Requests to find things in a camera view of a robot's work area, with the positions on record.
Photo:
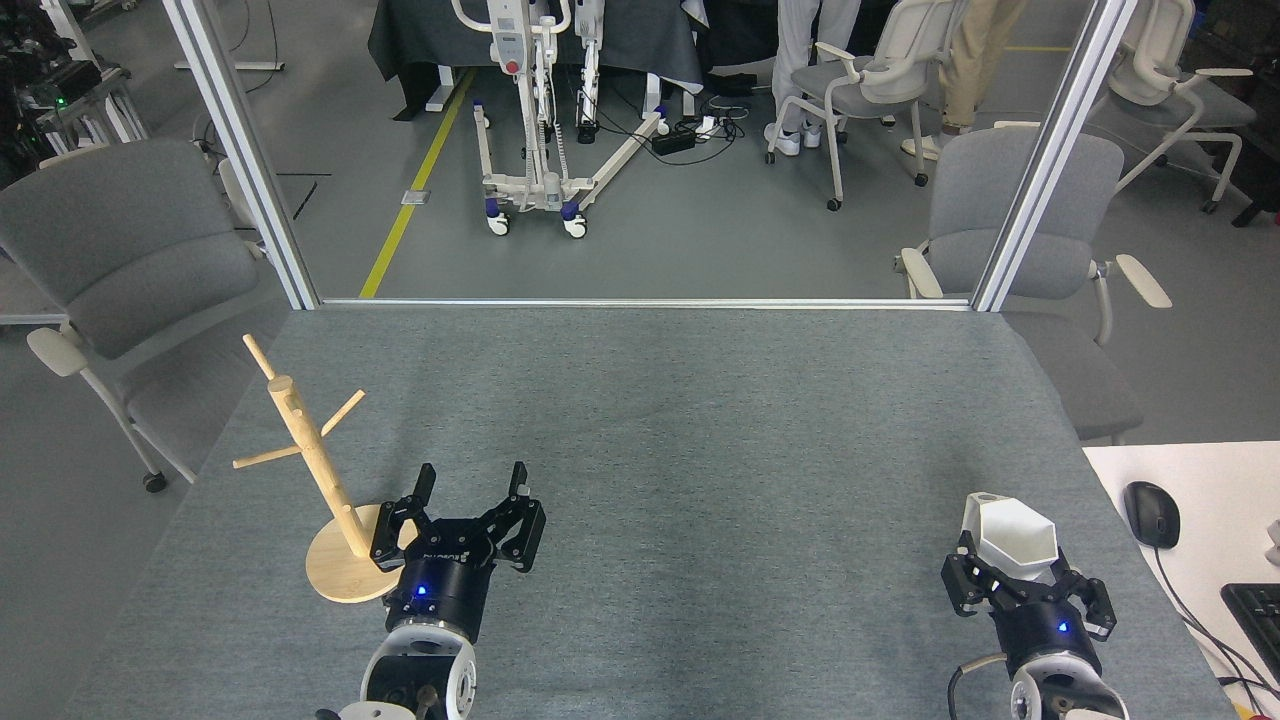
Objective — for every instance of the silver aluminium crossbar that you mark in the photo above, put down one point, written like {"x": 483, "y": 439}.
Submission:
{"x": 640, "y": 303}

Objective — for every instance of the black computer mouse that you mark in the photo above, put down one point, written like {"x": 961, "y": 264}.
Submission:
{"x": 1150, "y": 515}

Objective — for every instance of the white stand on wheels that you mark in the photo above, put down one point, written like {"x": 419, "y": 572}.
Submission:
{"x": 548, "y": 190}

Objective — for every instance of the equipment rack with electronics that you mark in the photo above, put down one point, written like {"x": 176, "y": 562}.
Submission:
{"x": 60, "y": 85}

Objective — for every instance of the grey chair with white frame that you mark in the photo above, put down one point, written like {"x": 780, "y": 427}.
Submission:
{"x": 120, "y": 240}
{"x": 970, "y": 230}

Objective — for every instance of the wooden cup rack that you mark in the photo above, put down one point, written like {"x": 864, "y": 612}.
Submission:
{"x": 345, "y": 580}

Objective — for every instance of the person in white trousers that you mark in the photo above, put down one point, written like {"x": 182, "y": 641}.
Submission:
{"x": 795, "y": 40}

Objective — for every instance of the grey floor socket plate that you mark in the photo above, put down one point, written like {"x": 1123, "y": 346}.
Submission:
{"x": 416, "y": 197}

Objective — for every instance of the person in beige trousers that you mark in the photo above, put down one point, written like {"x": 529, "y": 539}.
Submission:
{"x": 985, "y": 50}

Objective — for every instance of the black power strip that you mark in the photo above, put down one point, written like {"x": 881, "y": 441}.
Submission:
{"x": 672, "y": 142}

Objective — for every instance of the white mesh-back office chair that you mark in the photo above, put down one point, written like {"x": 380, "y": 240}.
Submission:
{"x": 860, "y": 95}

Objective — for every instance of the silver aluminium post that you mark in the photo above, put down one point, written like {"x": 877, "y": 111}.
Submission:
{"x": 245, "y": 150}
{"x": 1055, "y": 150}

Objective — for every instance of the black keyboard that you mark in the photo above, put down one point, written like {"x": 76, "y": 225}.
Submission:
{"x": 1258, "y": 615}

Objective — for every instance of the yellow floor tape line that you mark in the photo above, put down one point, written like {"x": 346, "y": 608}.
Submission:
{"x": 400, "y": 225}

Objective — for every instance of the dark cloth-covered table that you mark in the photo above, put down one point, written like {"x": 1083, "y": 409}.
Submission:
{"x": 430, "y": 40}

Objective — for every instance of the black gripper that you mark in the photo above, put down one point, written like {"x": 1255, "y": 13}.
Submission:
{"x": 445, "y": 585}
{"x": 1040, "y": 625}

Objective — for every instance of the white hexagonal cup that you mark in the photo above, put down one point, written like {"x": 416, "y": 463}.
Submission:
{"x": 1015, "y": 530}

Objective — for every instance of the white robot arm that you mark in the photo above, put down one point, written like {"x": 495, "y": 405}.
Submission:
{"x": 1060, "y": 690}
{"x": 420, "y": 665}

